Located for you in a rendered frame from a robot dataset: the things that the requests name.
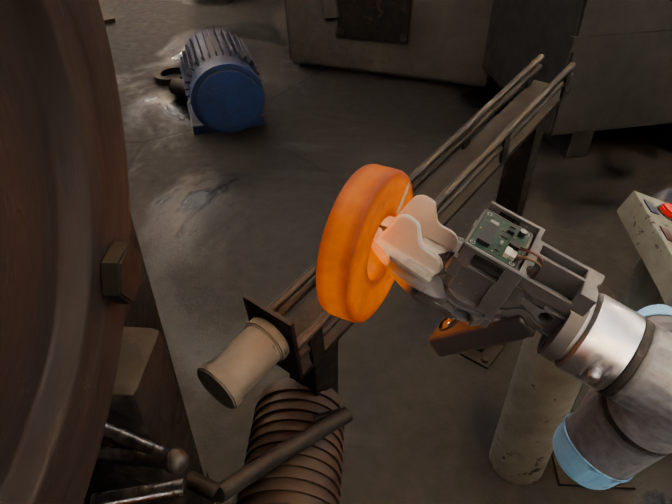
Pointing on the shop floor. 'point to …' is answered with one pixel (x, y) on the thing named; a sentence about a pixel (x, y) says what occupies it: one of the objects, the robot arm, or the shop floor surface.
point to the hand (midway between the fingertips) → (369, 228)
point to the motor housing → (295, 403)
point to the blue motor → (221, 83)
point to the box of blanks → (588, 62)
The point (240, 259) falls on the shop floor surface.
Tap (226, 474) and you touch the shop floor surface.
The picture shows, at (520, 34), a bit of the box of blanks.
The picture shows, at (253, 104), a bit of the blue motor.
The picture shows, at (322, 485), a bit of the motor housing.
